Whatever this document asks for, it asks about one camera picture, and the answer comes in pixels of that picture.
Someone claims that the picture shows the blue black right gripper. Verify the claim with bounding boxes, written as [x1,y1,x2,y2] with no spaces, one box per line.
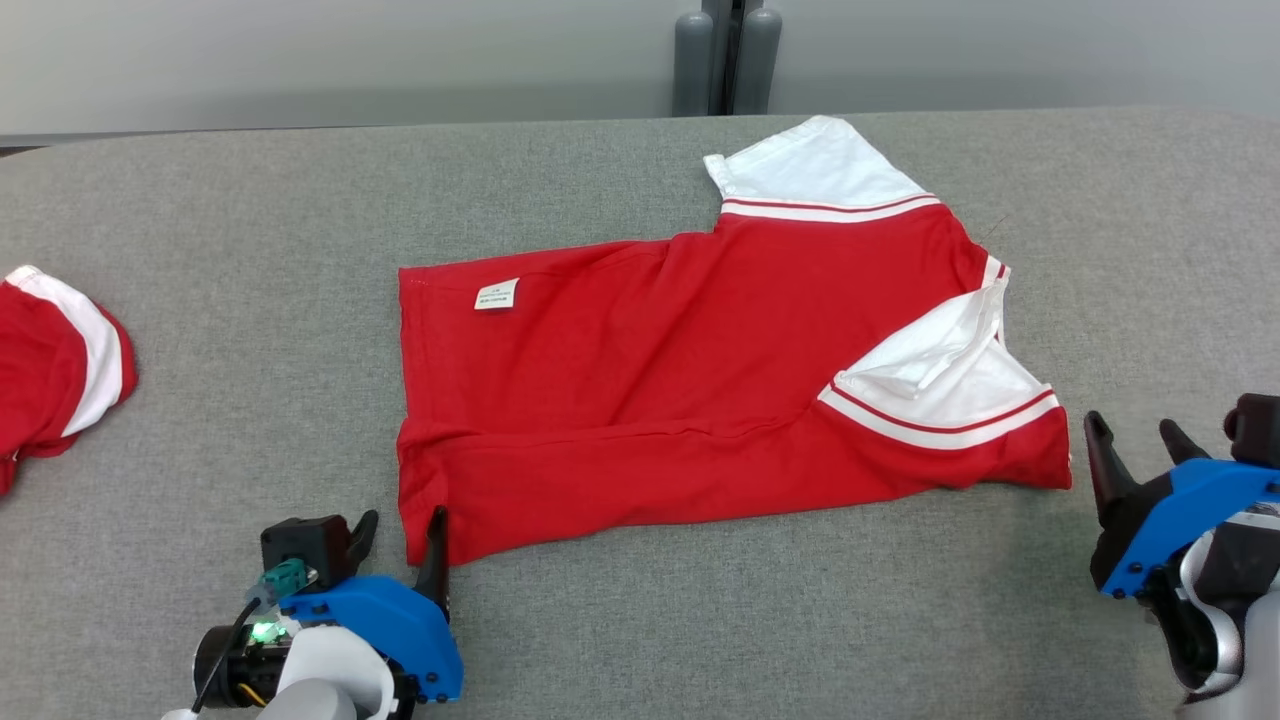
[1084,410,1280,601]

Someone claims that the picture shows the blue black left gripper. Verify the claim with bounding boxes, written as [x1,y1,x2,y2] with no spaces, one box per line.
[280,505,464,703]

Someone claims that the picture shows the red jersey with white trim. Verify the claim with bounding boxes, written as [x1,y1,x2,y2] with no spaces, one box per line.
[396,115,1073,568]

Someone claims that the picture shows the red shorts with white stripe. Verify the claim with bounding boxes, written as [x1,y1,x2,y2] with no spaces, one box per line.
[0,264,139,496]

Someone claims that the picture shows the teal-plug left camera cable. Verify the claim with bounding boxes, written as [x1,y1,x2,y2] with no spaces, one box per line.
[188,558,309,716]

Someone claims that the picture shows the grey rounded post foot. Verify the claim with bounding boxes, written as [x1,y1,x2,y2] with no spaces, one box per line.
[672,10,715,117]
[732,8,783,115]

